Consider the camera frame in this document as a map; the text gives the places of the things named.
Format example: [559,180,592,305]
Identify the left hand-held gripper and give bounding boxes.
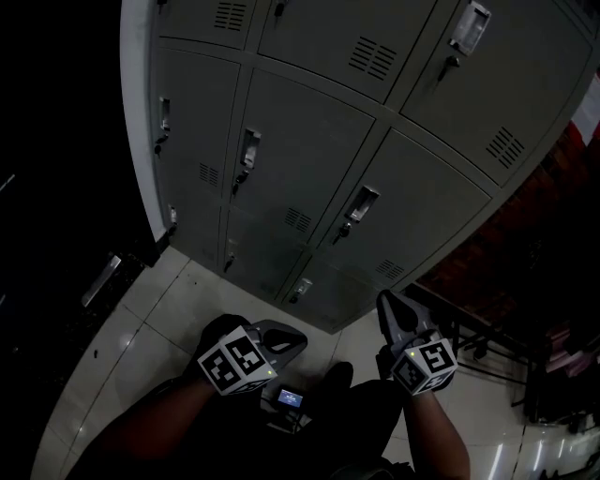
[196,321,309,398]

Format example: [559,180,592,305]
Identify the metal bar handle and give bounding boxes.
[81,254,124,309]

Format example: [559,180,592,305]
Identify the person's left forearm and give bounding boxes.
[77,374,221,480]

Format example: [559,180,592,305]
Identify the person's right forearm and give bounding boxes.
[400,391,473,480]

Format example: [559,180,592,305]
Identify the person's dark shoe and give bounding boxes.
[324,360,356,393]

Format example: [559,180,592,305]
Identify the grey locker door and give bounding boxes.
[317,127,493,287]

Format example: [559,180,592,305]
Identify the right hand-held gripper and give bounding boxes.
[377,289,459,398]

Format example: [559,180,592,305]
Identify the black metal clothes rack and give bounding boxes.
[440,299,549,423]

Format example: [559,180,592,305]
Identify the small device with blue screen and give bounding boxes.
[262,385,314,435]

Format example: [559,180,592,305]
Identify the person's dark trousers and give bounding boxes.
[187,377,413,480]

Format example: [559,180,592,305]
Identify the pink garment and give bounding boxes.
[546,322,600,379]

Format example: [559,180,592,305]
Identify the grey metal locker cabinet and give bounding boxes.
[119,0,600,335]

